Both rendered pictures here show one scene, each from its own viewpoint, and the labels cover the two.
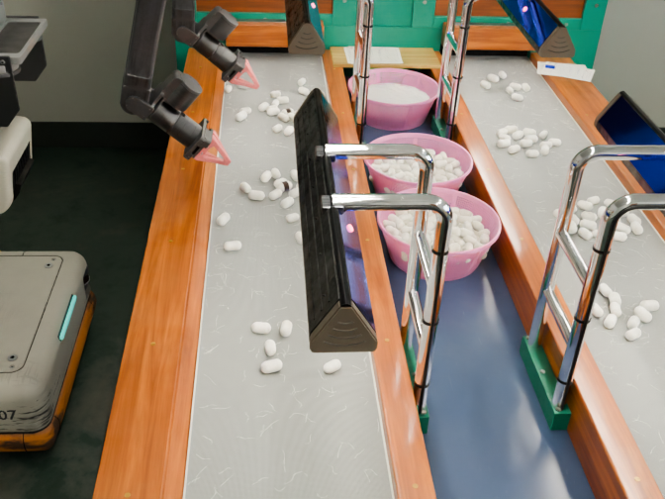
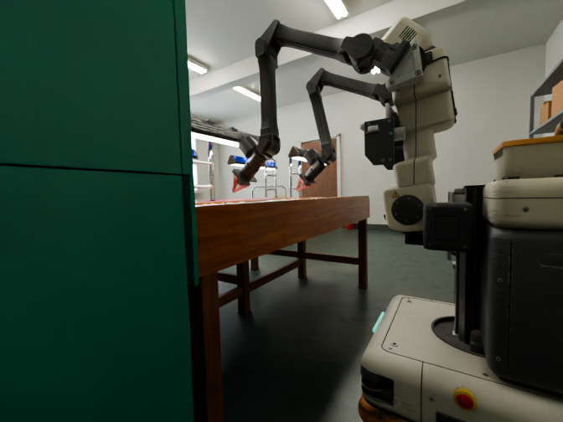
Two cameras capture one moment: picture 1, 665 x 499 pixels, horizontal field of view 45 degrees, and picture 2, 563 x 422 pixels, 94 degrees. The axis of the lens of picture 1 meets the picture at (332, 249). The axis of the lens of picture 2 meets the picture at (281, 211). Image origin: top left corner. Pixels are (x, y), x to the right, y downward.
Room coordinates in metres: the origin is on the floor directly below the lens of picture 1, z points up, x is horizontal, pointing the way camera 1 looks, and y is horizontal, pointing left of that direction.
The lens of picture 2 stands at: (2.78, 1.06, 0.79)
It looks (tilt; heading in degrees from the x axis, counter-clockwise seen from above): 3 degrees down; 218
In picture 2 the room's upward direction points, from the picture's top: 2 degrees counter-clockwise
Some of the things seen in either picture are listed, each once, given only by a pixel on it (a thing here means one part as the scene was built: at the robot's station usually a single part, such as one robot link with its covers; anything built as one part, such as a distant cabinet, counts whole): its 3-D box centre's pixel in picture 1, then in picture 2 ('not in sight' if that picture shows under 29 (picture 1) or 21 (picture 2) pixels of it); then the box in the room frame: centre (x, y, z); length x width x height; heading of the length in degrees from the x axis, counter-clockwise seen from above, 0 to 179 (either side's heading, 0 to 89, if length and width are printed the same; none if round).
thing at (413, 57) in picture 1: (384, 57); not in sight; (2.40, -0.13, 0.77); 0.33 x 0.15 x 0.01; 96
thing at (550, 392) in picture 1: (615, 288); (263, 182); (1.06, -0.47, 0.90); 0.20 x 0.19 x 0.45; 6
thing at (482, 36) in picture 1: (490, 36); not in sight; (2.49, -0.47, 0.83); 0.30 x 0.06 x 0.07; 96
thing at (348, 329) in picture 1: (327, 193); (312, 156); (1.02, 0.01, 1.08); 0.62 x 0.08 x 0.07; 6
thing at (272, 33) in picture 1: (274, 33); not in sight; (2.42, 0.21, 0.83); 0.30 x 0.06 x 0.07; 96
